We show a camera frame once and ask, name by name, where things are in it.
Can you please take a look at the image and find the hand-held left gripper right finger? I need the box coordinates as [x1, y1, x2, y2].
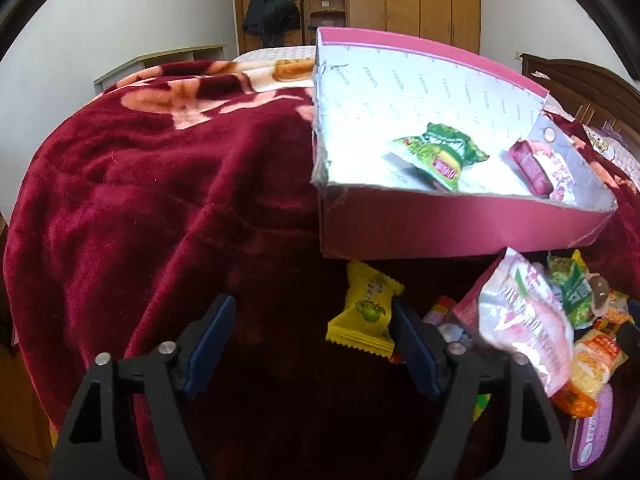
[391, 296, 573, 480]

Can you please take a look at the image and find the orange red snack packet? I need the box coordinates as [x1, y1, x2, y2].
[550, 380, 599, 418]

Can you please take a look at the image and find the wooden headboard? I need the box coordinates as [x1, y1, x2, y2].
[520, 52, 640, 136]

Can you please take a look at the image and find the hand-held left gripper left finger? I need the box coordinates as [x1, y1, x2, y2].
[47, 294, 237, 480]

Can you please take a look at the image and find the red floral blanket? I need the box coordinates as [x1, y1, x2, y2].
[2, 60, 640, 480]

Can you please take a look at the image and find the green yellow snack packet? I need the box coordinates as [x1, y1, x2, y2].
[547, 252, 596, 331]

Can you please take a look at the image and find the orange noodle snack packet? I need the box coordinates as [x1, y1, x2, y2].
[570, 327, 628, 401]

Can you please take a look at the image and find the purple snack packet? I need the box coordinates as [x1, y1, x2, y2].
[570, 385, 615, 471]

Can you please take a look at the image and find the colourful candy packet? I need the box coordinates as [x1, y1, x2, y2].
[422, 296, 458, 328]

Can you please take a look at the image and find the large pink white snack bag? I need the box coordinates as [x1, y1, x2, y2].
[477, 247, 575, 398]

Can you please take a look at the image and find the black coat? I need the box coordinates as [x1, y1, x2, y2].
[241, 0, 302, 47]

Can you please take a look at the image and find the round chocolate snack packet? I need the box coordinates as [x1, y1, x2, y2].
[589, 274, 613, 317]

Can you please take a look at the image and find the maroon pink snack packet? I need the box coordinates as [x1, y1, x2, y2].
[508, 137, 581, 206]

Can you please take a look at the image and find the pink cardboard box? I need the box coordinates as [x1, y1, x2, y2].
[310, 26, 618, 261]

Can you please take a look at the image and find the grey low shelf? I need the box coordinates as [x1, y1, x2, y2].
[94, 44, 226, 95]

